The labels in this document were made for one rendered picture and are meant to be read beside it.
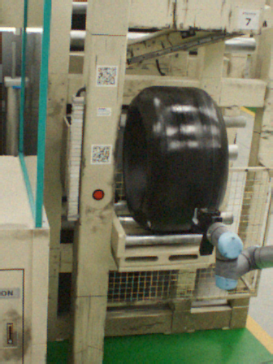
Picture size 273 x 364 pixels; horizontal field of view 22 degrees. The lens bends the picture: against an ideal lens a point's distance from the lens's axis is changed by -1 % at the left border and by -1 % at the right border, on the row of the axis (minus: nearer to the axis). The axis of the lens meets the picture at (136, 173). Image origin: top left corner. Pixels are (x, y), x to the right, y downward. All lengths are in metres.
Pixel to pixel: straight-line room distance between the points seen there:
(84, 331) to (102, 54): 1.13
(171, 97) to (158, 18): 0.35
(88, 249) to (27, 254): 0.83
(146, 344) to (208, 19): 1.71
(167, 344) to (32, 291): 1.79
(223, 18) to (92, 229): 0.97
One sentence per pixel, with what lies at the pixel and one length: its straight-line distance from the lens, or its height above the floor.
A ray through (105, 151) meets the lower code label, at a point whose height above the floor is 1.23.
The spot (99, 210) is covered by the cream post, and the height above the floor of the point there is 1.00.
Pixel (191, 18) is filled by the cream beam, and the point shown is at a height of 1.69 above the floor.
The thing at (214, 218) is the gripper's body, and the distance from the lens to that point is 2.30.
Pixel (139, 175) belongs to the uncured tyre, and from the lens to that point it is 2.90.
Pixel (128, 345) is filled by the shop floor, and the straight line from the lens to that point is 3.57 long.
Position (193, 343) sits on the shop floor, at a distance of 3.65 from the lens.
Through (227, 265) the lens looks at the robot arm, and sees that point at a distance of 2.22.
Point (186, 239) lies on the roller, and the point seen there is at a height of 0.90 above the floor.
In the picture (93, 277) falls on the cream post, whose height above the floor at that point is 0.71.
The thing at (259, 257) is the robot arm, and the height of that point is 1.04.
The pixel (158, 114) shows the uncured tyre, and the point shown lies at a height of 1.39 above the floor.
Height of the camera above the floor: 2.07
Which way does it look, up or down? 21 degrees down
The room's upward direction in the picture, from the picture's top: 5 degrees clockwise
